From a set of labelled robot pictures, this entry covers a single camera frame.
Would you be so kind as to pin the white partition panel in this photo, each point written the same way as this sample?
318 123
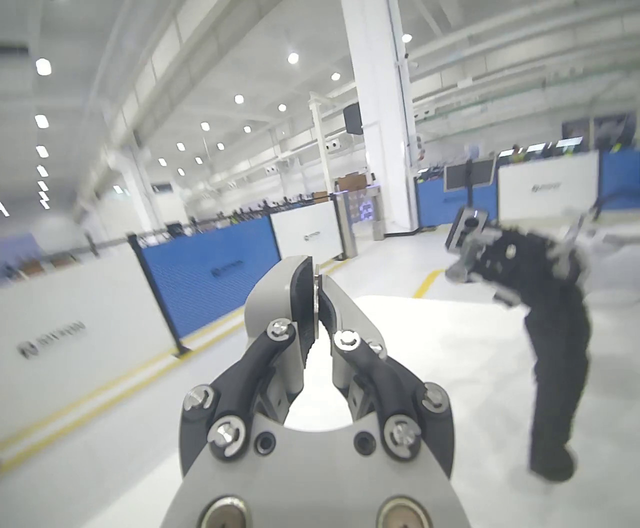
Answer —
547 187
307 232
75 340

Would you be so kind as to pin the monitor on stand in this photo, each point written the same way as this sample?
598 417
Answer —
470 175

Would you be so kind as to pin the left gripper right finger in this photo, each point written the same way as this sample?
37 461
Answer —
370 365

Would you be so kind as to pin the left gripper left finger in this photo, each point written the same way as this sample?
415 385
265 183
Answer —
267 300

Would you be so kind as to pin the blue partition panel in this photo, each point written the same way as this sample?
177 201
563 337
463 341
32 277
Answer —
620 177
430 200
210 270

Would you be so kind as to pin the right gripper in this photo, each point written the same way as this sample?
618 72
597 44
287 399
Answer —
572 260

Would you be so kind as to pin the silver metal key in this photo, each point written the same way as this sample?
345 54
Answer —
316 300

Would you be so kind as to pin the grey entrance gate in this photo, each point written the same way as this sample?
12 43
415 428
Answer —
360 215

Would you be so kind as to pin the black wall speaker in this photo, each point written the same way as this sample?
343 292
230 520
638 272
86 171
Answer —
353 119

